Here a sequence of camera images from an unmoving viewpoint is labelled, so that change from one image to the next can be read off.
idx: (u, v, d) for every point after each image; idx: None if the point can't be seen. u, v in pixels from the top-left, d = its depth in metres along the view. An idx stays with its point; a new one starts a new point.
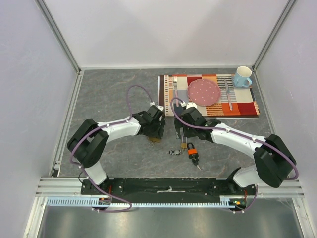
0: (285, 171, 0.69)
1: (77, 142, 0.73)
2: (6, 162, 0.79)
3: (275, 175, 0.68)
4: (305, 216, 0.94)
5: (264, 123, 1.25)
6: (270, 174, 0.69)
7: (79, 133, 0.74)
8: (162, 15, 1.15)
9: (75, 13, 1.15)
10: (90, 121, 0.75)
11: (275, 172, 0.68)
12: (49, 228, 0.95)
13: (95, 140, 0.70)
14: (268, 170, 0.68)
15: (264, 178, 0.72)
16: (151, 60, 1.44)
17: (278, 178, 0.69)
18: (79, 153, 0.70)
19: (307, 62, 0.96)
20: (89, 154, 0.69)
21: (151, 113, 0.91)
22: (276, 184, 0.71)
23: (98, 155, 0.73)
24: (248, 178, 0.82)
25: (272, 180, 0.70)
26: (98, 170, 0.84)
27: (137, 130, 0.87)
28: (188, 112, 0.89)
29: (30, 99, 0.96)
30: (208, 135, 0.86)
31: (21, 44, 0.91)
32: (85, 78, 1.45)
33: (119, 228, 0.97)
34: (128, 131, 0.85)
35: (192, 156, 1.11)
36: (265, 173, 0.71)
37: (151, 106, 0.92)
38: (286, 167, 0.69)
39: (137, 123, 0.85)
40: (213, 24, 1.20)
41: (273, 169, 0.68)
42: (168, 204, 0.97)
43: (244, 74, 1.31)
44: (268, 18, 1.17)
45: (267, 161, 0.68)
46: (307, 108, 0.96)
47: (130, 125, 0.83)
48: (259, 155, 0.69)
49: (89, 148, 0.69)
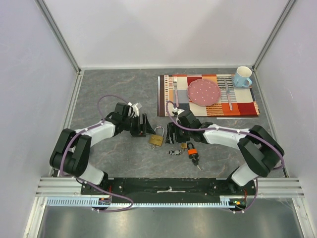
0: (273, 160, 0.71)
1: (59, 155, 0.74)
2: (6, 162, 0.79)
3: (261, 163, 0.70)
4: (305, 216, 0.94)
5: (263, 123, 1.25)
6: (256, 164, 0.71)
7: (60, 146, 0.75)
8: (162, 15, 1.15)
9: (75, 13, 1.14)
10: (67, 132, 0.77)
11: (261, 160, 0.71)
12: (49, 228, 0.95)
13: (79, 146, 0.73)
14: (254, 158, 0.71)
15: (254, 170, 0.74)
16: (151, 60, 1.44)
17: (266, 166, 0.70)
18: (68, 164, 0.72)
19: (307, 62, 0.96)
20: (78, 161, 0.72)
21: (119, 112, 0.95)
22: (265, 174, 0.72)
23: (85, 160, 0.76)
24: (245, 175, 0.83)
25: (260, 170, 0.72)
26: (92, 171, 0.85)
27: (113, 131, 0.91)
28: (184, 115, 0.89)
29: (30, 98, 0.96)
30: (202, 138, 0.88)
31: (22, 44, 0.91)
32: (85, 78, 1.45)
33: (119, 228, 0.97)
34: (105, 132, 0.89)
35: (192, 156, 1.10)
36: (252, 164, 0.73)
37: (117, 104, 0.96)
38: (273, 155, 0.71)
39: (112, 124, 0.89)
40: (213, 24, 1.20)
41: (258, 157, 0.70)
42: (168, 204, 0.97)
43: (244, 74, 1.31)
44: (268, 18, 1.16)
45: (250, 149, 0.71)
46: (307, 108, 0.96)
47: (106, 126, 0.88)
48: (242, 145, 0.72)
49: (76, 154, 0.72)
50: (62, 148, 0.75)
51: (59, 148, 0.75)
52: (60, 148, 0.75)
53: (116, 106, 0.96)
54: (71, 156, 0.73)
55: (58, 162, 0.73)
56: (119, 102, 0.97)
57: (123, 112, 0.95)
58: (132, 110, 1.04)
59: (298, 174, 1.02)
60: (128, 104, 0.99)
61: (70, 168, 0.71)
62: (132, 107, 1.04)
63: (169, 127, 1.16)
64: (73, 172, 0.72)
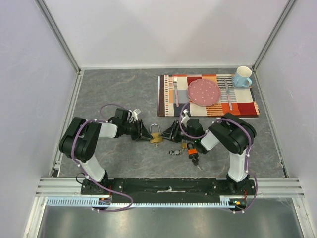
0: (241, 137, 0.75)
1: (67, 140, 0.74)
2: (6, 162, 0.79)
3: (229, 138, 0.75)
4: (305, 216, 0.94)
5: (264, 123, 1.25)
6: (226, 141, 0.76)
7: (71, 130, 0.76)
8: (161, 15, 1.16)
9: (74, 13, 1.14)
10: (78, 119, 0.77)
11: (228, 135, 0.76)
12: (49, 229, 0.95)
13: (90, 130, 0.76)
14: (220, 134, 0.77)
15: (228, 148, 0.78)
16: (151, 60, 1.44)
17: (235, 141, 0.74)
18: (79, 148, 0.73)
19: (307, 62, 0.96)
20: (88, 145, 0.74)
21: (119, 116, 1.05)
22: (237, 149, 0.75)
23: (93, 146, 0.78)
24: (233, 164, 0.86)
25: (231, 146, 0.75)
26: (96, 164, 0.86)
27: (115, 131, 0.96)
28: (194, 127, 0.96)
29: (30, 98, 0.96)
30: (204, 150, 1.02)
31: (22, 44, 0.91)
32: (85, 78, 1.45)
33: (119, 228, 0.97)
34: (109, 130, 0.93)
35: (192, 156, 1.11)
36: (225, 142, 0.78)
37: (117, 110, 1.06)
38: (242, 133, 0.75)
39: (115, 125, 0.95)
40: (212, 24, 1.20)
41: (225, 133, 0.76)
42: (168, 204, 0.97)
43: (244, 74, 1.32)
44: (268, 18, 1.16)
45: (217, 128, 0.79)
46: (307, 108, 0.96)
47: (109, 125, 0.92)
48: (211, 126, 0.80)
49: (86, 138, 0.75)
50: (73, 132, 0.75)
51: (70, 133, 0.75)
52: (71, 132, 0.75)
53: (116, 112, 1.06)
54: (81, 141, 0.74)
55: (68, 147, 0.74)
56: (118, 108, 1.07)
57: (123, 116, 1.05)
58: (130, 115, 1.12)
59: (298, 174, 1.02)
60: (127, 109, 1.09)
61: (80, 151, 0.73)
62: (131, 113, 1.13)
63: (174, 123, 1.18)
64: (82, 155, 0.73)
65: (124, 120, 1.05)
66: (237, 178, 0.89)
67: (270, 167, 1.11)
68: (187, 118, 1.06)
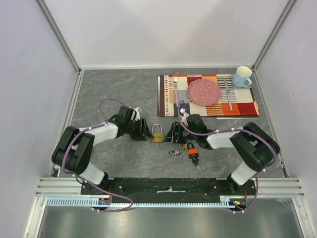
0: (266, 155, 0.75)
1: (61, 152, 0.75)
2: (6, 161, 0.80)
3: (253, 156, 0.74)
4: (305, 216, 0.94)
5: (263, 123, 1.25)
6: (250, 157, 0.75)
7: (64, 142, 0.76)
8: (161, 15, 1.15)
9: (74, 13, 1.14)
10: (71, 129, 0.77)
11: (253, 152, 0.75)
12: (48, 229, 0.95)
13: (81, 144, 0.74)
14: (245, 150, 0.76)
15: (249, 163, 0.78)
16: (151, 60, 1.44)
17: (258, 159, 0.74)
18: (70, 161, 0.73)
19: (307, 62, 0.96)
20: (80, 159, 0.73)
21: (123, 115, 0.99)
22: (260, 167, 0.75)
23: (87, 158, 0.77)
24: (243, 171, 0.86)
25: (254, 163, 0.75)
26: (93, 170, 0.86)
27: (116, 132, 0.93)
28: (194, 122, 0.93)
29: (30, 98, 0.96)
30: (208, 145, 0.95)
31: (22, 44, 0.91)
32: (85, 78, 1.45)
33: (119, 228, 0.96)
34: (108, 133, 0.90)
35: (192, 156, 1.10)
36: (247, 157, 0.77)
37: (121, 107, 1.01)
38: (267, 151, 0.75)
39: (115, 126, 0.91)
40: (212, 24, 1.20)
41: (249, 149, 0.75)
42: (168, 204, 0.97)
43: (244, 74, 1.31)
44: (268, 19, 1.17)
45: (242, 144, 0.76)
46: (307, 108, 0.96)
47: (109, 127, 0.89)
48: (236, 140, 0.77)
49: (78, 152, 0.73)
50: (65, 145, 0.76)
51: (62, 146, 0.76)
52: (63, 144, 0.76)
53: (120, 110, 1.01)
54: (73, 154, 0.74)
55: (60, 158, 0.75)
56: (122, 106, 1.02)
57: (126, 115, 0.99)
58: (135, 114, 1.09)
59: (298, 174, 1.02)
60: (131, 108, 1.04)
61: (71, 165, 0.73)
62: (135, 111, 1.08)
63: (172, 126, 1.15)
64: (74, 169, 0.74)
65: (127, 119, 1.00)
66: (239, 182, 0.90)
67: (270, 167, 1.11)
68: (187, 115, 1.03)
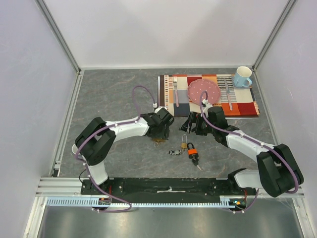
0: (287, 185, 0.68)
1: (83, 139, 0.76)
2: (6, 161, 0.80)
3: (274, 183, 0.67)
4: (305, 216, 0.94)
5: (263, 123, 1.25)
6: (270, 182, 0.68)
7: (88, 131, 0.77)
8: (161, 15, 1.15)
9: (74, 13, 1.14)
10: (99, 120, 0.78)
11: (275, 179, 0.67)
12: (48, 229, 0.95)
13: (101, 140, 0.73)
14: (268, 174, 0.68)
15: (265, 185, 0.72)
16: (151, 60, 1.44)
17: (278, 187, 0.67)
18: (87, 150, 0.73)
19: (307, 62, 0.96)
20: (97, 152, 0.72)
21: (160, 115, 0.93)
22: (275, 194, 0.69)
23: (104, 153, 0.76)
24: (249, 180, 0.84)
25: (271, 188, 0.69)
26: (101, 169, 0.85)
27: (145, 131, 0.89)
28: (214, 112, 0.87)
29: (30, 98, 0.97)
30: (224, 140, 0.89)
31: (22, 44, 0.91)
32: (85, 78, 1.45)
33: (119, 228, 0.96)
34: (137, 130, 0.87)
35: (192, 156, 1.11)
36: (266, 180, 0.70)
37: (162, 109, 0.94)
38: (289, 181, 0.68)
39: (145, 124, 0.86)
40: (212, 24, 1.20)
41: (273, 175, 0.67)
42: (168, 204, 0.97)
43: (243, 74, 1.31)
44: (267, 19, 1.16)
45: (268, 166, 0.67)
46: (307, 108, 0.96)
47: (139, 125, 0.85)
48: (261, 158, 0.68)
49: (95, 147, 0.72)
50: (88, 134, 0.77)
51: (86, 133, 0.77)
52: (87, 132, 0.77)
53: (160, 110, 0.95)
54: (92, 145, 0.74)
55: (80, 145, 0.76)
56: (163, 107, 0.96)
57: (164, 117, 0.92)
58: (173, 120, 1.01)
59: None
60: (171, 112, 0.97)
61: (86, 155, 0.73)
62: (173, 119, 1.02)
63: (189, 115, 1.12)
64: (87, 159, 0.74)
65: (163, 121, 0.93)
66: (241, 184, 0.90)
67: None
68: (208, 106, 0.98)
